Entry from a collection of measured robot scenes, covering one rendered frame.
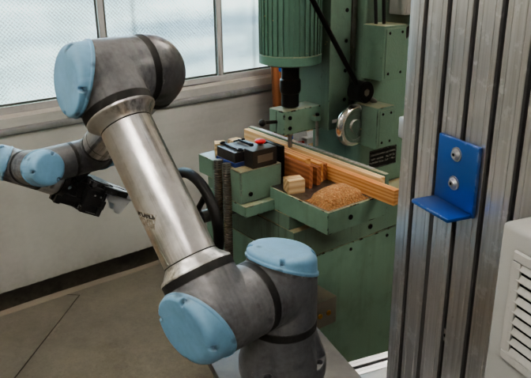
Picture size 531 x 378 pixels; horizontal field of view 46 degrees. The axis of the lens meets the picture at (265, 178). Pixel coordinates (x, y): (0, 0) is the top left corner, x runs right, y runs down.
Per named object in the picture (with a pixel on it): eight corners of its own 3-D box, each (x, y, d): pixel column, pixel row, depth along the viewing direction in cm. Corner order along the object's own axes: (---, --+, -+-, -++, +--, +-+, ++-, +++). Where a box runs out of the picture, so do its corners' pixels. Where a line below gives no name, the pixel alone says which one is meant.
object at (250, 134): (243, 143, 206) (243, 128, 204) (249, 142, 207) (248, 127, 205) (378, 196, 161) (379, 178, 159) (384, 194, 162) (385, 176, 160)
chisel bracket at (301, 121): (269, 136, 183) (269, 107, 180) (305, 127, 191) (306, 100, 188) (284, 141, 178) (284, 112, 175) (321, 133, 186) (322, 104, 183)
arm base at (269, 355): (341, 380, 105) (344, 329, 102) (258, 405, 100) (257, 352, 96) (302, 333, 118) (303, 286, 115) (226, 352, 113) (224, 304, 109)
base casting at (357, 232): (205, 212, 200) (204, 185, 197) (337, 174, 233) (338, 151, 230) (294, 264, 167) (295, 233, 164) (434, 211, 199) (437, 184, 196)
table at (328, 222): (171, 178, 193) (171, 159, 191) (252, 158, 210) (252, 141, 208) (298, 247, 147) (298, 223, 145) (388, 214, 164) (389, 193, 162)
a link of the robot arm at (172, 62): (195, 14, 110) (97, 134, 147) (142, 20, 103) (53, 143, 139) (223, 73, 108) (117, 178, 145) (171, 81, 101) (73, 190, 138)
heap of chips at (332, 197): (304, 200, 159) (304, 187, 157) (344, 188, 166) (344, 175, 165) (328, 211, 152) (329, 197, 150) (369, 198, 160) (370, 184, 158)
